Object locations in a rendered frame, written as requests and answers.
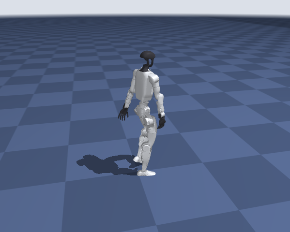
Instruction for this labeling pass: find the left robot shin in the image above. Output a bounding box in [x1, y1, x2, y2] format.
[137, 128, 148, 159]

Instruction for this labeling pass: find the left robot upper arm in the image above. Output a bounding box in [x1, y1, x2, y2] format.
[129, 69, 138, 93]

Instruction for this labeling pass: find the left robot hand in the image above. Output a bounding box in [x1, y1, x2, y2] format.
[118, 104, 128, 121]

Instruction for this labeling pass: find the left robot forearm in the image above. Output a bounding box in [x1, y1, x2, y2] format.
[124, 90, 134, 108]

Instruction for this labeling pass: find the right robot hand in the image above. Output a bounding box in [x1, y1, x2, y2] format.
[157, 114, 166, 129]

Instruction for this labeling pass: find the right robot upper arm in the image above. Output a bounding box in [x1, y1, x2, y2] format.
[148, 73, 161, 100]

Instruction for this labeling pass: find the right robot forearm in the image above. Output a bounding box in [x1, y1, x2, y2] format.
[156, 94, 165, 117]

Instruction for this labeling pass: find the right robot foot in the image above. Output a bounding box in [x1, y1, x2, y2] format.
[137, 170, 156, 176]

